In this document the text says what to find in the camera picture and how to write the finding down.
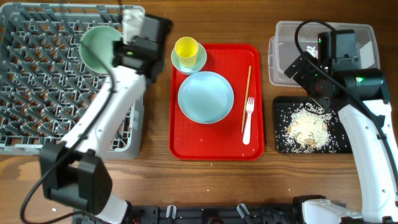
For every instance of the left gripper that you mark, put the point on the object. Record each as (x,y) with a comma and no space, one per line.
(120,46)

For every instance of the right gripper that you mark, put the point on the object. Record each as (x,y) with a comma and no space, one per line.
(301,76)

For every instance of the rice and food scraps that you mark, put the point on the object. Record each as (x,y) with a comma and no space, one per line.
(309,130)

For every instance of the green bowl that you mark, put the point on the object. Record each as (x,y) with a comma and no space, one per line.
(96,45)

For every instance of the large light blue plate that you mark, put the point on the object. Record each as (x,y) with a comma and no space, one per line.
(205,97)

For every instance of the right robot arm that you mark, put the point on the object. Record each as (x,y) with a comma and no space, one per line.
(361,99)

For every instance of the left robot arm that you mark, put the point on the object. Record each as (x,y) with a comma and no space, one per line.
(73,171)

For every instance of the clear plastic waste bin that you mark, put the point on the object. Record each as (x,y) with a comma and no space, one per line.
(283,52)

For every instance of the grey plastic dishwasher rack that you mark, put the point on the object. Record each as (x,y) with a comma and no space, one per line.
(45,86)

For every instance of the black plastic tray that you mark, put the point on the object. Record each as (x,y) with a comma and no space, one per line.
(281,124)

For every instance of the yellow plastic cup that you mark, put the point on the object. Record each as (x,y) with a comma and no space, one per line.
(186,49)

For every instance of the small light blue bowl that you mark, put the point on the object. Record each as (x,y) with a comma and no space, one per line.
(199,64)

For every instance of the white plastic fork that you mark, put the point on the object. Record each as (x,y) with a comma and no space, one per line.
(247,128)

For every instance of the wooden chopstick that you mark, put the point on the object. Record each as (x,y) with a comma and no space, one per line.
(246,98)

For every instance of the red plastic serving tray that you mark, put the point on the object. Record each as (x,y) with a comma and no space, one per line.
(223,140)

